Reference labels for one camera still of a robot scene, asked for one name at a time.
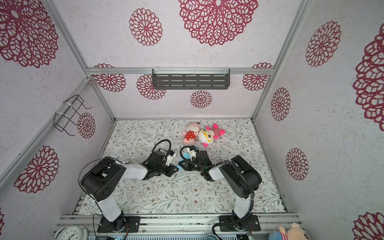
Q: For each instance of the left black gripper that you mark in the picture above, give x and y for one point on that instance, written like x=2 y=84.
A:
x=171 y=171

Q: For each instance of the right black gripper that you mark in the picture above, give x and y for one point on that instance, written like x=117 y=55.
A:
x=186 y=167

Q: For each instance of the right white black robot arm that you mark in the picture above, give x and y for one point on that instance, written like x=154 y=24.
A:
x=243 y=179

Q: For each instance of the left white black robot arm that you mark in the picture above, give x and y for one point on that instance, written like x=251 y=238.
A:
x=103 y=178

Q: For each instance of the yellow face plush doll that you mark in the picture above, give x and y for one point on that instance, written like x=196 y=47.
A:
x=208 y=135

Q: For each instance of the floral patterned table mat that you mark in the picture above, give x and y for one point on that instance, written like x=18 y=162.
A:
x=188 y=192

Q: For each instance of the pink plush doll red dress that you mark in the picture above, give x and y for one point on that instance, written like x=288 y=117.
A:
x=191 y=133

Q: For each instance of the teal round cup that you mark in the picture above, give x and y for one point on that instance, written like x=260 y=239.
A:
x=211 y=237

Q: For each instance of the blue plush toy foreground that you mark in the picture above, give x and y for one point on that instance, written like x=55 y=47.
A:
x=276 y=235

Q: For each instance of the white analog clock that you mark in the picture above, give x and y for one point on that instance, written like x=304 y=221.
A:
x=72 y=233

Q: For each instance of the pink plush toy foreground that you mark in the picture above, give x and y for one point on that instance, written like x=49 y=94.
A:
x=295 y=233

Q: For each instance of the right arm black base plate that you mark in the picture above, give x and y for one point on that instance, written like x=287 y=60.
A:
x=248 y=225

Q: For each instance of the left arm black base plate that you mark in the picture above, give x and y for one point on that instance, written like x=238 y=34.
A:
x=120 y=225

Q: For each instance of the grey slotted wall shelf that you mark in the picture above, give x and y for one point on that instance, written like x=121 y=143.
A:
x=191 y=80

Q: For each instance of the black wire wall rack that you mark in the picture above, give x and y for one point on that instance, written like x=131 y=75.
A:
x=64 y=117

